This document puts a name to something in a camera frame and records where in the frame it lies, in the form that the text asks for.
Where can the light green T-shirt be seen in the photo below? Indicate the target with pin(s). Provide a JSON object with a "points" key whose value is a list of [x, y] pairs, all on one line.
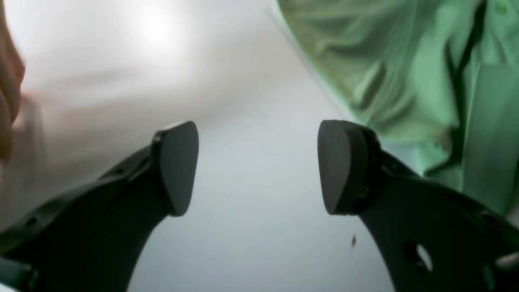
{"points": [[441, 75]]}

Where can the person's bare hand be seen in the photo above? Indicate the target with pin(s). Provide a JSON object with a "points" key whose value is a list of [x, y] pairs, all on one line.
{"points": [[12, 72]]}

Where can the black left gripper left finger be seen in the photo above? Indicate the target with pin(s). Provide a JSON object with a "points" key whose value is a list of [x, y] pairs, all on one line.
{"points": [[90, 239]]}

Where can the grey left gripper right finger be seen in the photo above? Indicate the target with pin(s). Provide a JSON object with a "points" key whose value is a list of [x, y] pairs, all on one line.
{"points": [[432, 239]]}

